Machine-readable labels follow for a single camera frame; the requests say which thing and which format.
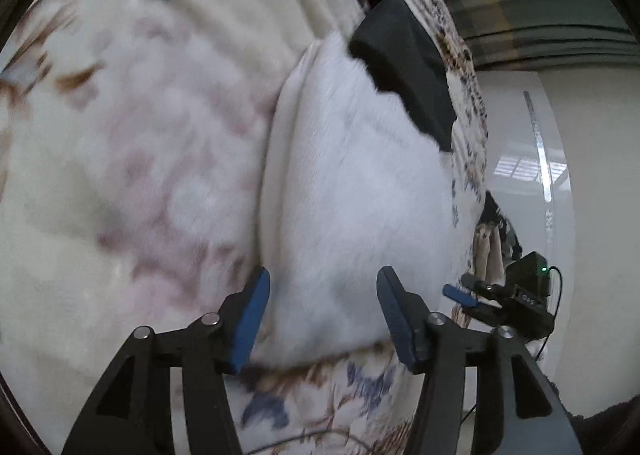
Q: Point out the white headboard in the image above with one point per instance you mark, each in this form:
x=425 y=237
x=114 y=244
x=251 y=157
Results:
x=515 y=135

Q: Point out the dark striped garment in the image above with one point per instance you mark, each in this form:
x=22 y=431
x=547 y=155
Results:
x=502 y=220

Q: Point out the white sweater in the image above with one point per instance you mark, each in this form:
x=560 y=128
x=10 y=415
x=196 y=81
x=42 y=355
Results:
x=350 y=185

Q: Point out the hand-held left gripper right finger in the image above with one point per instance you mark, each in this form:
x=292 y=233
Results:
x=397 y=320

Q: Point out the blue-grey striped curtain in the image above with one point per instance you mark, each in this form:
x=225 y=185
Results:
x=540 y=0

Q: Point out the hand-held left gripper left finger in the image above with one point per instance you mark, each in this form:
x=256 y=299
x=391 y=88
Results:
x=250 y=320

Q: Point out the floral bed blanket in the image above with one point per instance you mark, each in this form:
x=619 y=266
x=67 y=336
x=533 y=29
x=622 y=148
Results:
x=125 y=135

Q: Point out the beige folded garment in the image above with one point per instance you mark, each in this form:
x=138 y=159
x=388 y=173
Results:
x=487 y=250

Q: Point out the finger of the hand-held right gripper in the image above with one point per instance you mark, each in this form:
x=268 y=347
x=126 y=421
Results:
x=480 y=286
x=459 y=296

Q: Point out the black folded garment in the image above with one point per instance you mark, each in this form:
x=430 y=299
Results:
x=405 y=55

